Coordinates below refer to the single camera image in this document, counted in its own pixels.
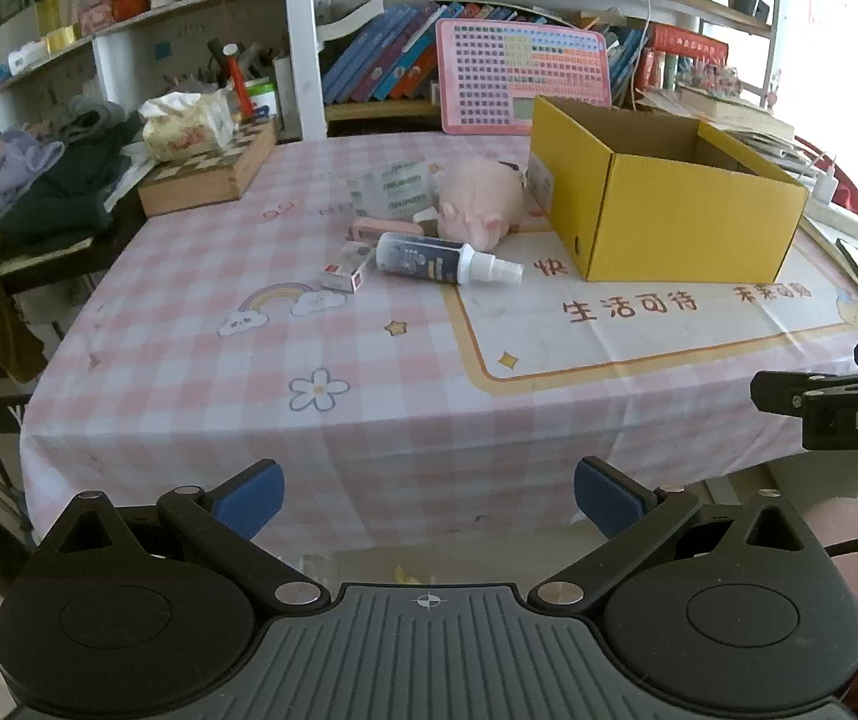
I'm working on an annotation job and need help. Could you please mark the small white red box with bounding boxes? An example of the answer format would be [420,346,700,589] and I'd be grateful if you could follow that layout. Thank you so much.
[322,242,374,293]

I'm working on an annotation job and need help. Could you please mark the dark spray bottle white cap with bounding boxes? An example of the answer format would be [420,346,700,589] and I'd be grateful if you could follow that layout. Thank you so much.
[375,232,525,287]

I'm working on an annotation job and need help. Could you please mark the tissue pack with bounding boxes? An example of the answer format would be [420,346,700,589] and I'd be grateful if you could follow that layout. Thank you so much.
[139,90,239,162]

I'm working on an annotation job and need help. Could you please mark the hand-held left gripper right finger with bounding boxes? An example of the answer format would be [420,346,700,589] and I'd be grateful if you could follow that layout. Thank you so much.
[528,456,831,610]

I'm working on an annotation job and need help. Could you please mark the white power strip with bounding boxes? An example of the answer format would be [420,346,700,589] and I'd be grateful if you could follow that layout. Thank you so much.
[804,199,858,242]

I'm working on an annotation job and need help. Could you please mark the red book box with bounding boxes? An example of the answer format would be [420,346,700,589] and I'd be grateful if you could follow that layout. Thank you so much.
[646,24,730,91]

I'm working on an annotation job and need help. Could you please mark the clear plastic packet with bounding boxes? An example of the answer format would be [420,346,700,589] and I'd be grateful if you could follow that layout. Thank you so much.
[378,159,431,218]
[346,172,385,220]

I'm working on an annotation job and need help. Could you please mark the white shelf unit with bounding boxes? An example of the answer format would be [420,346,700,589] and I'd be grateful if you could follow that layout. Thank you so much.
[0,0,782,143]

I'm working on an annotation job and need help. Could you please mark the pink plush pig toy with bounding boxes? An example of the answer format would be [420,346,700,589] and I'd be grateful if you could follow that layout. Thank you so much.
[436,160,526,250]

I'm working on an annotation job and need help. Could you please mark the yellow cardboard box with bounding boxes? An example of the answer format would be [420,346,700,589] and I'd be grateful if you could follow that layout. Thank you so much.
[528,95,810,283]

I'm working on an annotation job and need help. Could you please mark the stack of papers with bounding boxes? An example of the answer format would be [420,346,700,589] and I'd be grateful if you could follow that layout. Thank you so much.
[639,84,801,147]

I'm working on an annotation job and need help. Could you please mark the lavender garment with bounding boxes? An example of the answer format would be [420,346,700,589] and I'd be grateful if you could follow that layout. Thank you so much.
[0,129,66,237]

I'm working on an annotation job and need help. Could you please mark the red cloth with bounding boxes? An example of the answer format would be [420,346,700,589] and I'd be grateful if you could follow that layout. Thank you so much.
[796,136,858,256]

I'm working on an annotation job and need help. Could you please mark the pile of dark clothes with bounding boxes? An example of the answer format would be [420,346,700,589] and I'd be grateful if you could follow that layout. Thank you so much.
[0,97,146,256]

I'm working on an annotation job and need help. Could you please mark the row of books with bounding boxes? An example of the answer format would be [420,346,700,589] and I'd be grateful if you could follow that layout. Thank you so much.
[322,1,655,104]

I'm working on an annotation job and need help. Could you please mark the white plugged charger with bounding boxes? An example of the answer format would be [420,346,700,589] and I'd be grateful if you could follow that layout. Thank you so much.
[811,154,840,203]

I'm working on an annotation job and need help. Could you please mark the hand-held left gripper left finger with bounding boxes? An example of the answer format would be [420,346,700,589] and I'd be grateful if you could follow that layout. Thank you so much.
[28,459,332,610]

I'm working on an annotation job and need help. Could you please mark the pink learning board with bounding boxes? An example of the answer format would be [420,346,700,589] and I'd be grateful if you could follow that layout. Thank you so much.
[435,19,613,136]

